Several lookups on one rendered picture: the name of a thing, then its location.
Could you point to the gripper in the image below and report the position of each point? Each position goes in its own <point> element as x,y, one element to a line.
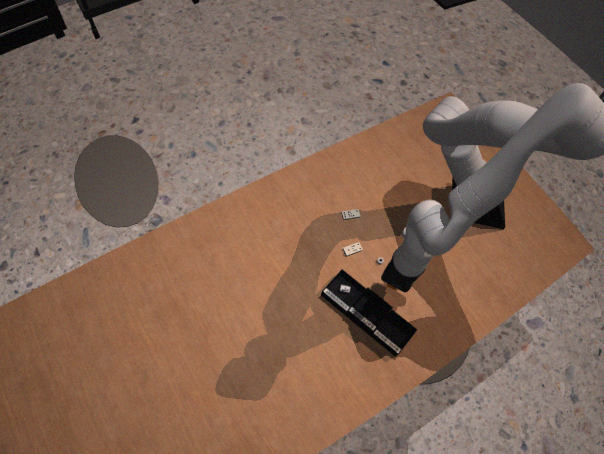
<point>399,274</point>

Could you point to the black rack of three bins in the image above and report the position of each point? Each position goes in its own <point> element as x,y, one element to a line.
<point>369,309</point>

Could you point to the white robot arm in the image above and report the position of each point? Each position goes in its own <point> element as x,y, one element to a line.
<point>568,124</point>

